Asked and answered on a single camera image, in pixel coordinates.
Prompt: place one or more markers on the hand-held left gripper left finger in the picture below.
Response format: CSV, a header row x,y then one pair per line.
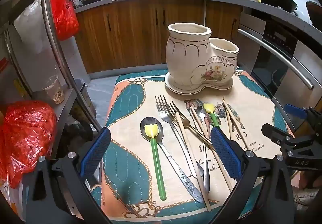
x,y
96,148

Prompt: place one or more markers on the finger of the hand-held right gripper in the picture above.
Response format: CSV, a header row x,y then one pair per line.
x,y
274,134
295,111

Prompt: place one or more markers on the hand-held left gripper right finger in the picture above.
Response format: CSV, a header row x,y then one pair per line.
x,y
225,156

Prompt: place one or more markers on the slim steel spoon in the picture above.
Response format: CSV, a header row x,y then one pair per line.
x,y
206,181

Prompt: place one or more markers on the green tulip fruit pick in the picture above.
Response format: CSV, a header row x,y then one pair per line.
x,y
213,118
158,168

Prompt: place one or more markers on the cream ceramic utensil holder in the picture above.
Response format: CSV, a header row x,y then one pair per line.
x,y
186,55

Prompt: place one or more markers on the person's right hand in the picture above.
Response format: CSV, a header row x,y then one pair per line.
x,y
310,180

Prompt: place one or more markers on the wooden chopstick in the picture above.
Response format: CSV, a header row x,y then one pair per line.
x,y
228,184
193,163
227,118
236,126

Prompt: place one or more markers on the gold fork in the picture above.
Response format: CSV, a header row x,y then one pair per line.
x,y
181,120

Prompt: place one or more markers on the steel built-in oven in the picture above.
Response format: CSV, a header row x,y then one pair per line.
x,y
276,58

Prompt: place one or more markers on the clear plastic cup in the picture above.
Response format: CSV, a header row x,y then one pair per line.
x,y
54,90

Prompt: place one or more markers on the full red plastic bag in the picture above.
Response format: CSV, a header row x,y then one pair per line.
x,y
25,138

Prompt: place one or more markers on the steel fork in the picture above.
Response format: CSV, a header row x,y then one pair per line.
x,y
163,116

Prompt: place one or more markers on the cream ceramic saucer tray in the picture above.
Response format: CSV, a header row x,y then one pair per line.
x,y
176,89

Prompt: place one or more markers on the wooden kitchen cabinets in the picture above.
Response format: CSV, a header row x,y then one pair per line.
x,y
130,38

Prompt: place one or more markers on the white plastic bag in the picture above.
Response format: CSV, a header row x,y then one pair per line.
x,y
32,30

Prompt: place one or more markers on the hanging red plastic bag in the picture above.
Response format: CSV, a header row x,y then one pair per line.
x,y
63,12

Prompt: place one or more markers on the metal storage rack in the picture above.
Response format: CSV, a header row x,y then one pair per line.
x,y
47,0

